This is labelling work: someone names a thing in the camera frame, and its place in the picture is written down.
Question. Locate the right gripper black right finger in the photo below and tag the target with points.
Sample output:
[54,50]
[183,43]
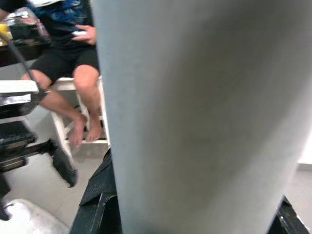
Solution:
[285,219]

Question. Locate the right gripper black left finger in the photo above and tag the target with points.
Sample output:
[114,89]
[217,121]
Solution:
[102,195]

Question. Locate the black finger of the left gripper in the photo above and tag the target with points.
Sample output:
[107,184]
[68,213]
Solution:
[64,165]

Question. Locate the white plastic table leg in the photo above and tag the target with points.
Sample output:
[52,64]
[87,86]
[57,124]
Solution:
[195,109]

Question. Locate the white wooden stool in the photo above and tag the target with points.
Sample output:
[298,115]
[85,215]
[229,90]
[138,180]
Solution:
[61,126]

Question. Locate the white robot body shell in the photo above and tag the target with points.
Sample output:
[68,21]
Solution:
[31,217]

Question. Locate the dark cluttered desk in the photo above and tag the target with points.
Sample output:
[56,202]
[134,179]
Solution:
[24,46]

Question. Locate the seated person in black shorts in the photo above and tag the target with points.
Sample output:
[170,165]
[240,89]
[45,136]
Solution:
[63,56]

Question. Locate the white handheld device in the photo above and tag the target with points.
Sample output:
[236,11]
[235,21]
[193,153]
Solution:
[79,33]

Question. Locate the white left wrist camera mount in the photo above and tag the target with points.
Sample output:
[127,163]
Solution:
[17,86]

